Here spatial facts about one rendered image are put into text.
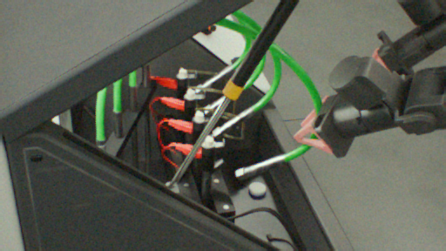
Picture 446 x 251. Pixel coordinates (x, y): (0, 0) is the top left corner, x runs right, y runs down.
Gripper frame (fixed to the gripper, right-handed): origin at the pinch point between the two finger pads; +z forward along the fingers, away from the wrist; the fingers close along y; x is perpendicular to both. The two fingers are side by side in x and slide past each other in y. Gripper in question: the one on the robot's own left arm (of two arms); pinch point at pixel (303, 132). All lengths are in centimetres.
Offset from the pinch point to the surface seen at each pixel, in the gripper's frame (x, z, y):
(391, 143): 114, 112, -138
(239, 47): 1, 54, -50
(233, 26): -22.5, -4.9, 1.3
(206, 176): 1.3, 25.0, 4.3
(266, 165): 1.3, 7.0, 5.0
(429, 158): 126, 98, -137
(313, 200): 22.6, 20.2, -7.8
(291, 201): 25.5, 31.3, -11.3
